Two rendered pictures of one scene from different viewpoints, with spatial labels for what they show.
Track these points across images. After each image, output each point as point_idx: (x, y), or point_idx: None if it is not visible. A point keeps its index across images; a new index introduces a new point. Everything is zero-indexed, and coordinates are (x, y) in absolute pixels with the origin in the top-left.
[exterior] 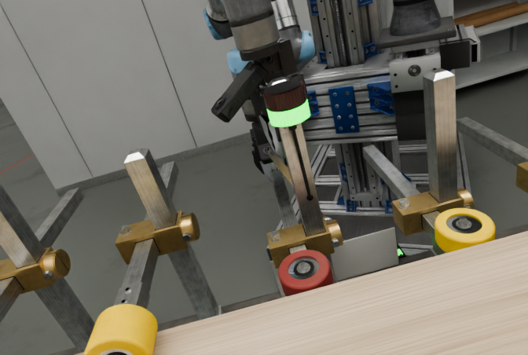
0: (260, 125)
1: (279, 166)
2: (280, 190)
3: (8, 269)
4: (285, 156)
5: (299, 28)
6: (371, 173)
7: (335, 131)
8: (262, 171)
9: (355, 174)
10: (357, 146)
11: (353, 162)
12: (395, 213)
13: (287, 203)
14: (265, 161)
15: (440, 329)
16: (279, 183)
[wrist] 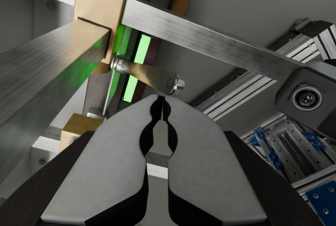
0: (257, 156)
1: (155, 72)
2: (243, 54)
3: None
4: (30, 95)
5: None
6: (282, 152)
7: (335, 183)
8: (329, 62)
9: (297, 143)
10: (311, 173)
11: (305, 154)
12: (87, 128)
13: (196, 42)
14: (293, 72)
15: None
16: (264, 65)
